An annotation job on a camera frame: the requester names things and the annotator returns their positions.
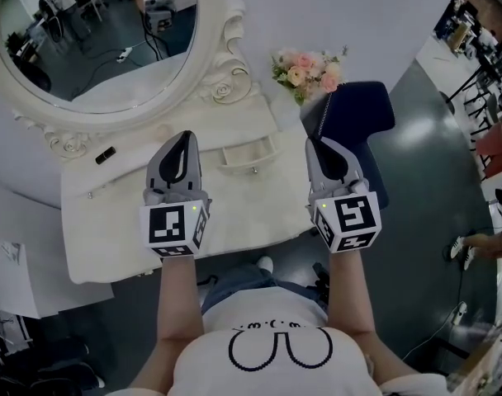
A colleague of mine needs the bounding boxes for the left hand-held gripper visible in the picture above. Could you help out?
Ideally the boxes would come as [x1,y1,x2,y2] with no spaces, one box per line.
[139,130,214,259]

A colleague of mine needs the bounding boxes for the person's right forearm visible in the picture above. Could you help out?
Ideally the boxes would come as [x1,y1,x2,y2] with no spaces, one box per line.
[326,246,422,384]

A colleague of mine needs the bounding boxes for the white power strip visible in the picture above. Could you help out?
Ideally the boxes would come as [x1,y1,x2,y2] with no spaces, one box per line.
[452,301,469,326]

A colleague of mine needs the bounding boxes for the white flat box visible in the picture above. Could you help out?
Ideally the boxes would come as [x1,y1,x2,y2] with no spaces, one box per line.
[0,237,115,320]

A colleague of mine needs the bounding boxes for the pink flower bouquet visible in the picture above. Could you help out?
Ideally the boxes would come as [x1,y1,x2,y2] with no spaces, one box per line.
[270,45,349,107]

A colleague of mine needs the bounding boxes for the white dressing table drawer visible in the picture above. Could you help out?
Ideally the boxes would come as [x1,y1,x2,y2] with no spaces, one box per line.
[215,134,283,177]
[63,161,153,200]

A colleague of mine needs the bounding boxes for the black device at waist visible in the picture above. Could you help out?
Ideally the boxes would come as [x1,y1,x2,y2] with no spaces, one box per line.
[311,261,331,305]

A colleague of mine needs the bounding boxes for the red chair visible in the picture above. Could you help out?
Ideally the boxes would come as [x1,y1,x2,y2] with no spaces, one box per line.
[475,120,502,182]

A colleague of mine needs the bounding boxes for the oval mirror ornate white frame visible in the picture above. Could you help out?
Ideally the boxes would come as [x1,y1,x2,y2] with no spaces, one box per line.
[0,0,254,163]

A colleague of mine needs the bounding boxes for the dark blue upholstered chair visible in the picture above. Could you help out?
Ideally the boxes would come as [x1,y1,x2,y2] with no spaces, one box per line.
[299,81,397,213]

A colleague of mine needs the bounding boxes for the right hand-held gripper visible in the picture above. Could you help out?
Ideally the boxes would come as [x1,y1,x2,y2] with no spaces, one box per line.
[305,135,384,255]

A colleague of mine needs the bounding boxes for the small black lipstick tube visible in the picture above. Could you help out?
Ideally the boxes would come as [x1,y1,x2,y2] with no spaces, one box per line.
[94,146,117,166]

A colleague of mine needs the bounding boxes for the person's white printed t-shirt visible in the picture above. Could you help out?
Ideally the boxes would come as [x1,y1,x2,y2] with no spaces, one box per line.
[129,283,457,396]

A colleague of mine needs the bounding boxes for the person's blue denim shorts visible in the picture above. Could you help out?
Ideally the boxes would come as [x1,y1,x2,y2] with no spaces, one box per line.
[200,262,329,318]

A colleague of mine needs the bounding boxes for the person's left forearm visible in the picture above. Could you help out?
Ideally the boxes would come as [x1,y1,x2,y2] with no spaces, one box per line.
[129,255,206,392]

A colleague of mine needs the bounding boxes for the white dressing table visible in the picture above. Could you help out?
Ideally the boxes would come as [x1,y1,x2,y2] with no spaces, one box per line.
[59,92,319,285]

